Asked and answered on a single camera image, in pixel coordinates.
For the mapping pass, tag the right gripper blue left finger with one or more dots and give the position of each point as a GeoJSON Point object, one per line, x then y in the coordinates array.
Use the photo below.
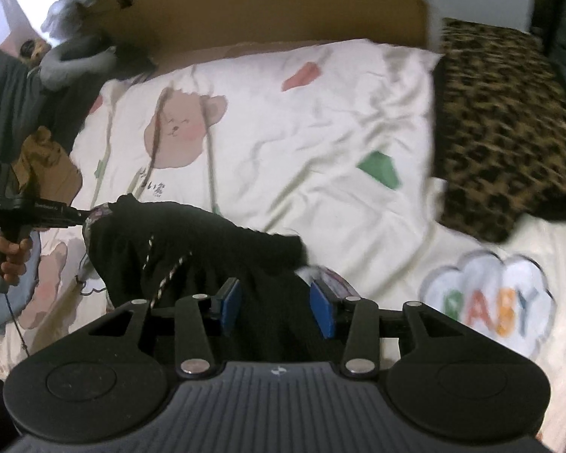
{"type": "Point", "coordinates": [227, 303]}

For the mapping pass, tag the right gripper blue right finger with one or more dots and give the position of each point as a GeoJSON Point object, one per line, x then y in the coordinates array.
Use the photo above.
{"type": "Point", "coordinates": [326, 303]}

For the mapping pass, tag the person's left hand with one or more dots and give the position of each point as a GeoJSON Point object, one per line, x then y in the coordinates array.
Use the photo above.
{"type": "Point", "coordinates": [13, 257]}

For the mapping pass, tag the brown garment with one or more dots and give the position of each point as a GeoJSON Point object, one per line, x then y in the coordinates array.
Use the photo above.
{"type": "Point", "coordinates": [44, 169]}

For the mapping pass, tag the light blue jeans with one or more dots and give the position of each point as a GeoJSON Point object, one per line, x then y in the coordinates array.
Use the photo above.
{"type": "Point", "coordinates": [13, 300]}

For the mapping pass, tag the dark green pillow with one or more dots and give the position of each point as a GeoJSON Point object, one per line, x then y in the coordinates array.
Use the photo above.
{"type": "Point", "coordinates": [26, 105]}

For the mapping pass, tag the white bear print duvet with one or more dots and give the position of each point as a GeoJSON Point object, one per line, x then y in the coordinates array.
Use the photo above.
{"type": "Point", "coordinates": [452, 344]}

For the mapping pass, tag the small teddy bear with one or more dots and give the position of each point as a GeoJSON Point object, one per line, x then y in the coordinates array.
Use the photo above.
{"type": "Point", "coordinates": [34, 49]}

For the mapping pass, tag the grey plush toy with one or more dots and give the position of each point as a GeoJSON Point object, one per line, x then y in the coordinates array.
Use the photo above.
{"type": "Point", "coordinates": [75, 58]}

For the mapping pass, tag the leopard print garment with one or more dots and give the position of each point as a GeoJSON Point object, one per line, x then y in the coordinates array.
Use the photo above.
{"type": "Point", "coordinates": [499, 131]}

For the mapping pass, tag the brown cardboard sheet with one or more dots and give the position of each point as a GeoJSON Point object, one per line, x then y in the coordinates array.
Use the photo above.
{"type": "Point", "coordinates": [179, 33]}

